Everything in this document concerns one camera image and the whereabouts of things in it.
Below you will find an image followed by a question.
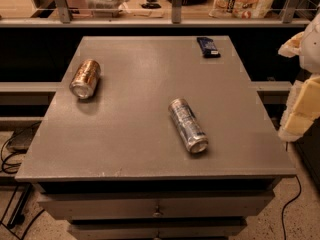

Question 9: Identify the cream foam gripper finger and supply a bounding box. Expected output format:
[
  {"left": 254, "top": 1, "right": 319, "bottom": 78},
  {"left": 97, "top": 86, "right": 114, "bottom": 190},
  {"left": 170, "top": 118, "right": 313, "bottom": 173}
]
[
  {"left": 278, "top": 32, "right": 304, "bottom": 58},
  {"left": 278, "top": 76, "right": 320, "bottom": 142}
]

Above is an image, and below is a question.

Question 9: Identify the orange soda can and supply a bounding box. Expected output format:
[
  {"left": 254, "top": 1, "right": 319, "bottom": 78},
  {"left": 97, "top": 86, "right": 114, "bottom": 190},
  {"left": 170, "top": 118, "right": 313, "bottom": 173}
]
[{"left": 69, "top": 59, "right": 101, "bottom": 99}]

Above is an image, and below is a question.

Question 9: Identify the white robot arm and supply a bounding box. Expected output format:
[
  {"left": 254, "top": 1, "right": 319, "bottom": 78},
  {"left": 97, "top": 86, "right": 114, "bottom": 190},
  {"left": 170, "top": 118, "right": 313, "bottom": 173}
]
[{"left": 278, "top": 15, "right": 320, "bottom": 142}]

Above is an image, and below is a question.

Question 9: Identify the silver blue tall can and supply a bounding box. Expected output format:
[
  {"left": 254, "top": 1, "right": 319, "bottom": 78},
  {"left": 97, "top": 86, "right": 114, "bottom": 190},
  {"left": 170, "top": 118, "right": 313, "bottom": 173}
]
[{"left": 168, "top": 98, "right": 209, "bottom": 154}]

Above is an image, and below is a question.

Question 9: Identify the grey metal railing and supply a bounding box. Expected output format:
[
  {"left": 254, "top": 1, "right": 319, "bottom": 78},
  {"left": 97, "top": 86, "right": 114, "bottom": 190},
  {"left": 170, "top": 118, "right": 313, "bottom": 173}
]
[{"left": 0, "top": 0, "right": 319, "bottom": 28}]

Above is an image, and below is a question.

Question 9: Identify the colourful printed snack bag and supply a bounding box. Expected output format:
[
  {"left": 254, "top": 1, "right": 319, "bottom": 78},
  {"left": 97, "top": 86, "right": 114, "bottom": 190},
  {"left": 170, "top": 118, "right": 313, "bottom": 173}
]
[{"left": 209, "top": 0, "right": 274, "bottom": 19}]

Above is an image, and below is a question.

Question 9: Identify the dark blue snack bar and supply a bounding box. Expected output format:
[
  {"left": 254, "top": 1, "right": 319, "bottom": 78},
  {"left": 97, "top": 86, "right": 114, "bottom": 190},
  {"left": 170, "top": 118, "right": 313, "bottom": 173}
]
[{"left": 197, "top": 37, "right": 220, "bottom": 58}]

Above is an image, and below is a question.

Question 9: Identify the clear plastic container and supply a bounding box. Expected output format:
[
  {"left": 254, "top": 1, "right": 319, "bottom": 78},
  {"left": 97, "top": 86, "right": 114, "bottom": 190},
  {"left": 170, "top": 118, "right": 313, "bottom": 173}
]
[{"left": 85, "top": 0, "right": 125, "bottom": 18}]

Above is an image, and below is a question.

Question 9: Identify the grey drawer cabinet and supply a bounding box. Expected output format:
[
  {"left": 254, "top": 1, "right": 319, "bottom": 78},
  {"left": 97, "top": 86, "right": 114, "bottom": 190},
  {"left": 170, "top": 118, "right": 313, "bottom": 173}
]
[{"left": 17, "top": 37, "right": 295, "bottom": 226}]

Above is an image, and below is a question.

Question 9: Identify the lower grey drawer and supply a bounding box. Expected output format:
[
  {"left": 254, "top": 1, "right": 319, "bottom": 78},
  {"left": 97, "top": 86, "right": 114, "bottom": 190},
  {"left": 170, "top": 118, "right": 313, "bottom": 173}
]
[{"left": 68, "top": 221, "right": 246, "bottom": 240}]

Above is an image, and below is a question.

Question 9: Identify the grey drawer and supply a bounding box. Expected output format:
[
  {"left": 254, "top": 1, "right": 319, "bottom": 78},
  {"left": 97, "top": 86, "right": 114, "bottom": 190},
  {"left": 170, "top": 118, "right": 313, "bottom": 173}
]
[
  {"left": 38, "top": 191, "right": 274, "bottom": 221},
  {"left": 68, "top": 221, "right": 246, "bottom": 240}
]

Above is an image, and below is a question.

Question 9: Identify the upper grey drawer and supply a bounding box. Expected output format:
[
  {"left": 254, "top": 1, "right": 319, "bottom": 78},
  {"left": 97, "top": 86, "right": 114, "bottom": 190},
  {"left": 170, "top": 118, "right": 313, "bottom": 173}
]
[{"left": 38, "top": 191, "right": 274, "bottom": 221}]

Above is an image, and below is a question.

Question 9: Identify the grey power box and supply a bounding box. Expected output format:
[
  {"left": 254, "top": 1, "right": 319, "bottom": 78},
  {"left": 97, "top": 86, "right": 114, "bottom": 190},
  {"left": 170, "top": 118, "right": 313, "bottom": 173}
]
[{"left": 6, "top": 128, "right": 36, "bottom": 153}]

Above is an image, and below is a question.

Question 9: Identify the black floor cable right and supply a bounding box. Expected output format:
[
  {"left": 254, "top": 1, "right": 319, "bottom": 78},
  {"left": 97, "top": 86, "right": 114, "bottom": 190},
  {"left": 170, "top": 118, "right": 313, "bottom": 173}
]
[{"left": 281, "top": 175, "right": 303, "bottom": 240}]

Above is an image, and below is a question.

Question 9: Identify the black cables left floor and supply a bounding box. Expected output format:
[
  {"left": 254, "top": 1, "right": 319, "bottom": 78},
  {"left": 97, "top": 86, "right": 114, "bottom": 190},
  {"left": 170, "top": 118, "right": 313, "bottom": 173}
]
[{"left": 0, "top": 122, "right": 46, "bottom": 240}]

